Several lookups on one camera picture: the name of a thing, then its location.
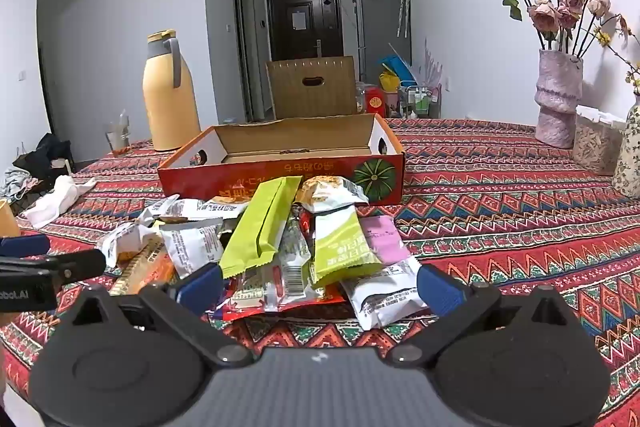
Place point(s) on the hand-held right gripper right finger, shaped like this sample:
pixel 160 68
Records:
pixel 440 289

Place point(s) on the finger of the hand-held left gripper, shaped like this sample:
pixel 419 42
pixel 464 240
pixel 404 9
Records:
pixel 25 246
pixel 75 263

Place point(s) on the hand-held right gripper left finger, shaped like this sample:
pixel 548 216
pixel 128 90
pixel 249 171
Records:
pixel 200 287

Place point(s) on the white snack packet grey print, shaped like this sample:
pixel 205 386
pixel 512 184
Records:
pixel 187 247

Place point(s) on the red snack packet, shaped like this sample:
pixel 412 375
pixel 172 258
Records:
pixel 250 309

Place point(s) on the white snack packet black print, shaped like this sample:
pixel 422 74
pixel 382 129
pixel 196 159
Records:
pixel 385 297

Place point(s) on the pink snack packet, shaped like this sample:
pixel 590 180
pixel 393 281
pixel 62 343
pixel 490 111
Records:
pixel 382 239

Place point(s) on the long green snack packet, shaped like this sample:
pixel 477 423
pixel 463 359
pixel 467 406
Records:
pixel 255 227

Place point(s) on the clear silver snack packet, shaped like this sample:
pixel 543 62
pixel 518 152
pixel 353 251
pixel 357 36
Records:
pixel 292 267

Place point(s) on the red cardboard box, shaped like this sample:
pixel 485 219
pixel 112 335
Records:
pixel 200 177

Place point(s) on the orange white snack packet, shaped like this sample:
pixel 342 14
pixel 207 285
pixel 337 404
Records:
pixel 325 192

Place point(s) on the wooden item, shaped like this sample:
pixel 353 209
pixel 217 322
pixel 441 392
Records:
pixel 7 219

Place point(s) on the white cloth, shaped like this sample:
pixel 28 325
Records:
pixel 57 199

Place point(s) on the light clothes pile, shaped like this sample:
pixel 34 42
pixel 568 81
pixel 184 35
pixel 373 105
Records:
pixel 15 184

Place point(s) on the patterned red tablecloth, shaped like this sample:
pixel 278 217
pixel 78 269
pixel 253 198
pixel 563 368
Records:
pixel 500 217

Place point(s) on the dark clothes pile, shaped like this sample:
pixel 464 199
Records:
pixel 47 152

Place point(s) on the glass cup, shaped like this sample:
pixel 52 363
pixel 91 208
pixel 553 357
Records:
pixel 117 139

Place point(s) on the yellow thermos jug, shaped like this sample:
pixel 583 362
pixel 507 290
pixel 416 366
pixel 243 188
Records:
pixel 170 107

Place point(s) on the red gift box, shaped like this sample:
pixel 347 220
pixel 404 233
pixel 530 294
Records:
pixel 375 102

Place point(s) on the wooden chair back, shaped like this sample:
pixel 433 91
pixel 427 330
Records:
pixel 290 102

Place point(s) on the clear seed container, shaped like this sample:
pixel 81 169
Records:
pixel 595 147

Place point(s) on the yellow bag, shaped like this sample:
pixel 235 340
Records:
pixel 389 82

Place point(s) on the pink ceramic vase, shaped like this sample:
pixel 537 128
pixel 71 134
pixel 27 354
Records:
pixel 557 107

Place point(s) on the blue plastic item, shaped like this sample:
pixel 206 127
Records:
pixel 395 67

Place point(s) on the floral print vase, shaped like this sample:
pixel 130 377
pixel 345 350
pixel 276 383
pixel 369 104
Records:
pixel 631 152

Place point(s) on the grey refrigerator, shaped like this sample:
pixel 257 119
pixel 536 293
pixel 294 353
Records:
pixel 375 32

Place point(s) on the dark brown door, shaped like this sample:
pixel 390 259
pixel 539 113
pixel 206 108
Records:
pixel 280 32

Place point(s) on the paper note on door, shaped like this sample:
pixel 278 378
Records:
pixel 299 21

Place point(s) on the white umbrella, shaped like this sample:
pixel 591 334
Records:
pixel 403 7

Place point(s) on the yellow flower sprig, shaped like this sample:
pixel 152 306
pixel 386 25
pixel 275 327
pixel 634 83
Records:
pixel 634 79

